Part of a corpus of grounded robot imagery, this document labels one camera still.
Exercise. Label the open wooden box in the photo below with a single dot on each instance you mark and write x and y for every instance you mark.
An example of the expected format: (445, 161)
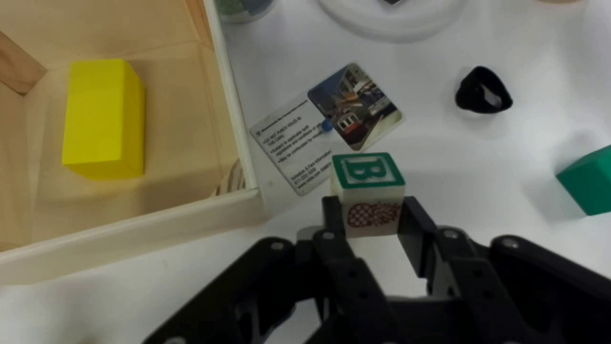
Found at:
(178, 126)

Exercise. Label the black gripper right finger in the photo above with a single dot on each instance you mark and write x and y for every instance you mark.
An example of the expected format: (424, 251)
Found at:
(508, 293)

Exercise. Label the yellow rectangular block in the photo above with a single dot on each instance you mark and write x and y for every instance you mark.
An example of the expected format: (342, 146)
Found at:
(101, 115)

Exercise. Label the black binder clip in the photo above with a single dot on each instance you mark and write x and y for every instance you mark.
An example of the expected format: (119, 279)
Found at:
(474, 96)

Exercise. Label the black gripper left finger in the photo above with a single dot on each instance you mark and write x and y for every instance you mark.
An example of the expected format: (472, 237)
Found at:
(287, 293)

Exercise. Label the white saucer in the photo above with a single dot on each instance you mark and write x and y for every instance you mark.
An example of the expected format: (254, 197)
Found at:
(388, 21)

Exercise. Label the wooden letter cube green print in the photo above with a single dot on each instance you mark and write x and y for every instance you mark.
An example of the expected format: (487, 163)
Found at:
(369, 184)

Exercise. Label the photo instruction card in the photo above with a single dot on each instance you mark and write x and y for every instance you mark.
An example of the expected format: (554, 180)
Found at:
(292, 140)

